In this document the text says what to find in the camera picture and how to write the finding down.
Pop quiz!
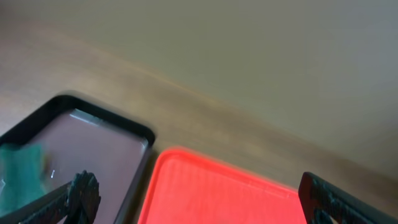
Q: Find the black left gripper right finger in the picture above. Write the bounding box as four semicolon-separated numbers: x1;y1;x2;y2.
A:
298;172;397;224

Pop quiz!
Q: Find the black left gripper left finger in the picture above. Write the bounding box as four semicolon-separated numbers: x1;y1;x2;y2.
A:
1;171;101;224

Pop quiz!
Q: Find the green yellow sponge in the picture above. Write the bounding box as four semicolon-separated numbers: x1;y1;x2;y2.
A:
1;144;47;216

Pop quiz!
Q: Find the black water tray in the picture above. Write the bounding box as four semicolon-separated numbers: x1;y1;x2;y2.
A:
1;95;155;223

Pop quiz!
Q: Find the red serving tray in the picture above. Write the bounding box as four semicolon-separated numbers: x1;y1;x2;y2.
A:
138;146;306;224

